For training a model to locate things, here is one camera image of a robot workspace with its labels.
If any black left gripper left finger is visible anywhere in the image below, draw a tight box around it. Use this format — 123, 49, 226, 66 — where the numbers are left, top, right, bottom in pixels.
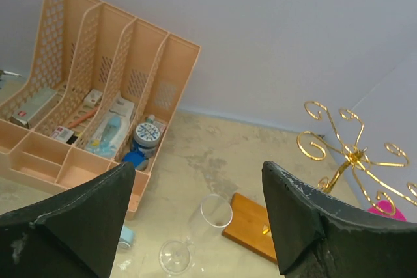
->
1, 163, 136, 277

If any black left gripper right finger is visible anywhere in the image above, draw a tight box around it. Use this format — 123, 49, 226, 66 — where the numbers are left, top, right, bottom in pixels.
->
262, 161, 416, 277

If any pink plastic wine glass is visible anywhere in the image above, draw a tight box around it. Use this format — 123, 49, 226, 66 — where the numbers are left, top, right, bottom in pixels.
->
367, 200, 407, 221

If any clear wine glass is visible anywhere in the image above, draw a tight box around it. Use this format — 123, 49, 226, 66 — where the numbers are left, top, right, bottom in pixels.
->
158, 193, 233, 277

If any wooden rack base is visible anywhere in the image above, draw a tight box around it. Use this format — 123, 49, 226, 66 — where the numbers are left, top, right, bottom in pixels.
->
222, 193, 277, 264

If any light blue correction tape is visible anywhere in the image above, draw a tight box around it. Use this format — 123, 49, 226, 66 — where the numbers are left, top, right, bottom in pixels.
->
118, 225, 135, 249

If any blue toothbrush package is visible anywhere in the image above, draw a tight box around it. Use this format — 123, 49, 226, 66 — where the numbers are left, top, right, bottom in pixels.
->
84, 93, 136, 159

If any round blue patterned tin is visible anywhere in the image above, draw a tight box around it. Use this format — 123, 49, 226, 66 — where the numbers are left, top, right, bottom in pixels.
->
130, 122, 162, 159

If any grey box with red label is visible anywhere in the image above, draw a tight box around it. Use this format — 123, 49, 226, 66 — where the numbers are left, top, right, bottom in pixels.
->
9, 87, 58, 129

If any peach plastic file organizer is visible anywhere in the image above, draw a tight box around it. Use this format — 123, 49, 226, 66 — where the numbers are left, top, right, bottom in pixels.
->
1, 0, 201, 219

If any gold wire glass rack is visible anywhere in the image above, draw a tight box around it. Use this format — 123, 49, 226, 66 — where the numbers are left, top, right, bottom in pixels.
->
296, 100, 416, 215

